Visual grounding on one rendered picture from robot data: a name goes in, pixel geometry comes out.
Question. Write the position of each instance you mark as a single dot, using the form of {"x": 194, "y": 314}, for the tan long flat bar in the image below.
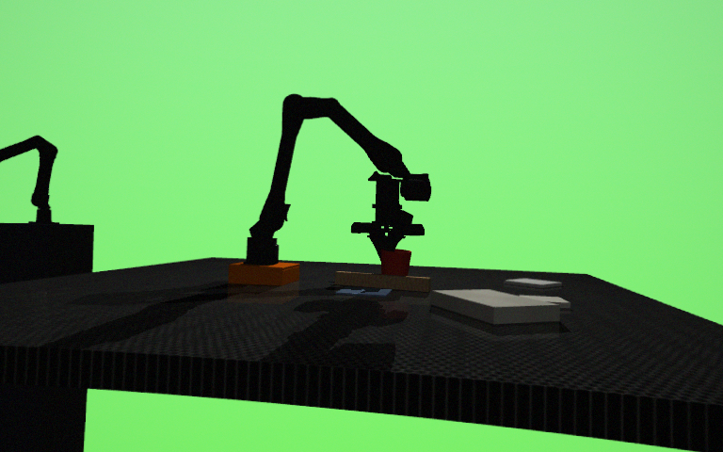
{"x": 383, "y": 281}

